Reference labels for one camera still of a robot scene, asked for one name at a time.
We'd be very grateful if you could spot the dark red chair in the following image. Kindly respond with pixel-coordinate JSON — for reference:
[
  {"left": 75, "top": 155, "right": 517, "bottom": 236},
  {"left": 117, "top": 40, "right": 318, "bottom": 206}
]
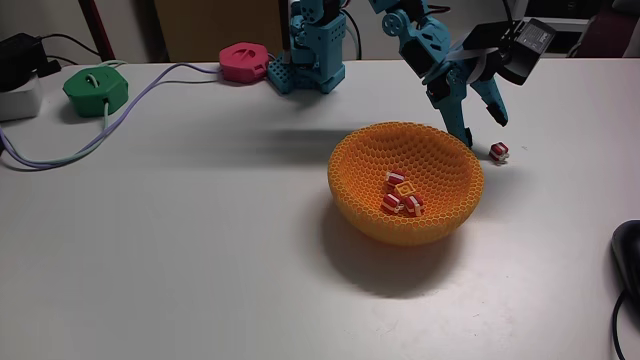
[{"left": 567, "top": 0, "right": 640, "bottom": 59}]

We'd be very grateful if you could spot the black webcam on gripper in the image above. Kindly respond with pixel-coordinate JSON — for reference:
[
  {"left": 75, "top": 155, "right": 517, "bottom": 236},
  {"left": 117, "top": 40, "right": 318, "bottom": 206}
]
[{"left": 462, "top": 17, "right": 557, "bottom": 87}]

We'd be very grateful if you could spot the black mouse cable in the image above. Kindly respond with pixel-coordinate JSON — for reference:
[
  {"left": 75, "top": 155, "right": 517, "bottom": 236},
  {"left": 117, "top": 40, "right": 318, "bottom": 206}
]
[{"left": 611, "top": 289, "right": 640, "bottom": 360}]

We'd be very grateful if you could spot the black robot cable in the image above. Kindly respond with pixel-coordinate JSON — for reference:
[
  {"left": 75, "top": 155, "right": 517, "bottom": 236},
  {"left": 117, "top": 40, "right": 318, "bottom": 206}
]
[{"left": 501, "top": 0, "right": 517, "bottom": 31}]

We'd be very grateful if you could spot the black computer mouse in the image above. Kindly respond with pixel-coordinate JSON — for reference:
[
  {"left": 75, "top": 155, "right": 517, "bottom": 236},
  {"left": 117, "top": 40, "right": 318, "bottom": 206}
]
[{"left": 610, "top": 219, "right": 640, "bottom": 301}]

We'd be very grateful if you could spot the red pole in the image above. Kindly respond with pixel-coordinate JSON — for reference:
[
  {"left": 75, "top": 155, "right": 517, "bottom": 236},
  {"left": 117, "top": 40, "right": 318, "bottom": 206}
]
[{"left": 77, "top": 0, "right": 117, "bottom": 63}]

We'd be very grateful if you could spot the pink octagonal hub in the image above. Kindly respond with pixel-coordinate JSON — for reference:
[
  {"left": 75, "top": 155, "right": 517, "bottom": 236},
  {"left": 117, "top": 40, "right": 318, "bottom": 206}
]
[{"left": 218, "top": 41, "right": 271, "bottom": 85}]

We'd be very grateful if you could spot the white box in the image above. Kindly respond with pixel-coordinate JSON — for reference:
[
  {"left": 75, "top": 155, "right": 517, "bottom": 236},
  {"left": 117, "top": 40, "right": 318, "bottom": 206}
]
[{"left": 0, "top": 74, "right": 44, "bottom": 123}]

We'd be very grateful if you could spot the black adapter cable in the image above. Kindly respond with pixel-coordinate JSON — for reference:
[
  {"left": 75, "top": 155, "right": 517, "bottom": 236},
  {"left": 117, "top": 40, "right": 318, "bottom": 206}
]
[{"left": 38, "top": 32, "right": 102, "bottom": 67}]

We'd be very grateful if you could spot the green octagonal hub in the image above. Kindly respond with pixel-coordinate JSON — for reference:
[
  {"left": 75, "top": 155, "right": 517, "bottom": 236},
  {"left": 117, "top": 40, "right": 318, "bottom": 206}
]
[{"left": 62, "top": 66, "right": 130, "bottom": 119}]

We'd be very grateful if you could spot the brown board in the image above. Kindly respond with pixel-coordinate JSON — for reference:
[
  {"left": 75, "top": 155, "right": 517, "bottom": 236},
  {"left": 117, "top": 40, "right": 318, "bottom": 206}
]
[{"left": 153, "top": 0, "right": 286, "bottom": 64}]

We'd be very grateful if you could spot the purple cable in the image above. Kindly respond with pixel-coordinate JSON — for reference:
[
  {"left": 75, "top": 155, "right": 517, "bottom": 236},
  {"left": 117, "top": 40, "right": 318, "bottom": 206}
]
[{"left": 0, "top": 62, "right": 224, "bottom": 172}]

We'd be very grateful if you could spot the yellow honeycomb basket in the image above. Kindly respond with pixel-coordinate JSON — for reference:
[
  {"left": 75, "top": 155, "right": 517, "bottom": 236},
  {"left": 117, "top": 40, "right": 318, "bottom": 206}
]
[{"left": 327, "top": 120, "right": 485, "bottom": 247}]

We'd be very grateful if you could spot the black power adapter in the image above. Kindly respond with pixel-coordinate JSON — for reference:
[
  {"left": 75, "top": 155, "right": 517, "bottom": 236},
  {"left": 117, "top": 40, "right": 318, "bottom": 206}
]
[{"left": 0, "top": 32, "right": 62, "bottom": 94}]

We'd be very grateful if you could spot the pale green cable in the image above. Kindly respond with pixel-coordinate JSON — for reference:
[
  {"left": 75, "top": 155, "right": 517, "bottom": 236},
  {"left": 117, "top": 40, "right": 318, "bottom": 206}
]
[{"left": 0, "top": 59, "right": 129, "bottom": 169}]

